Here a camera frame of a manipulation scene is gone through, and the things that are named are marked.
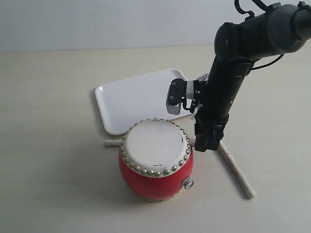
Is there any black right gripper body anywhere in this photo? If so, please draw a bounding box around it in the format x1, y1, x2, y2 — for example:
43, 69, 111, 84
194, 107, 229, 143

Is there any white wooden drumstick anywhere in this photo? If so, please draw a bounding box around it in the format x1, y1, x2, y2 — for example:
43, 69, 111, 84
104, 139, 195, 148
219, 142, 256, 199

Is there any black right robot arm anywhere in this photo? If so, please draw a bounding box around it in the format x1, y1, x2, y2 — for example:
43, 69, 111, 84
194, 0, 311, 152

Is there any red small drum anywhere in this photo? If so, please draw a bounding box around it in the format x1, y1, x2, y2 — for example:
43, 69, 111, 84
118, 118, 194, 201

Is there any white plastic tray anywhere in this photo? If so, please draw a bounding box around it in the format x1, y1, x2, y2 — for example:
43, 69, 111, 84
94, 68, 190, 135

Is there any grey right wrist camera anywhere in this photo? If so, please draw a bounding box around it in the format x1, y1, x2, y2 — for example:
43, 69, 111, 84
166, 78, 187, 115

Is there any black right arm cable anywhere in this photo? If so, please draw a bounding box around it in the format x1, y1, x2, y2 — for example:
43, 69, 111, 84
234, 0, 286, 71

